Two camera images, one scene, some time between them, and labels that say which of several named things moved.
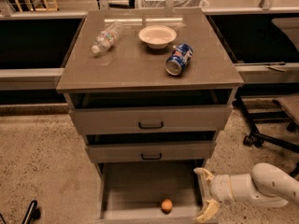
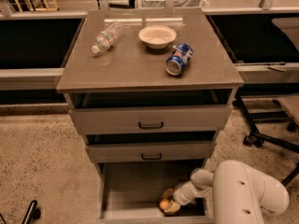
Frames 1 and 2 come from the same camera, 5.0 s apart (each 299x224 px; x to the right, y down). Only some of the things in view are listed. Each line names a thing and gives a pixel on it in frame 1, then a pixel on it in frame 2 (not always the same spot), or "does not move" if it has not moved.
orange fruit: [166, 205] does not move
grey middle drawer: [151, 152] does not move
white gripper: [220, 187] to [181, 194]
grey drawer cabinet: [149, 90] does not move
